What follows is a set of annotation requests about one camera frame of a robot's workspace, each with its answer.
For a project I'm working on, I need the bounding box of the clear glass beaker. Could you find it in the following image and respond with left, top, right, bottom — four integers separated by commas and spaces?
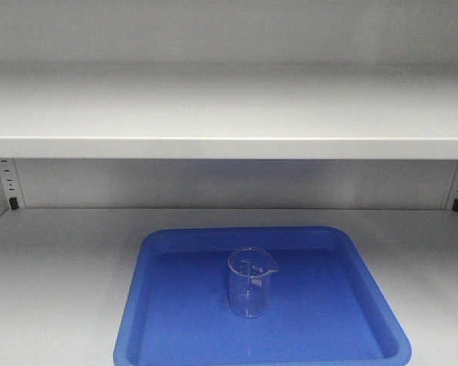
227, 247, 279, 318

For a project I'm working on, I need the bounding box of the grey cabinet shelf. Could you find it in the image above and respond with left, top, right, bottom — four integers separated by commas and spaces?
0, 63, 458, 159

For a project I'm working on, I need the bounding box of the blue plastic tray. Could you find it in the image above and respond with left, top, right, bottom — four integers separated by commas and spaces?
113, 226, 411, 365

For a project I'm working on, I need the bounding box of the left shelf support rail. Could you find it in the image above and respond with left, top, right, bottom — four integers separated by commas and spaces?
0, 159, 22, 210

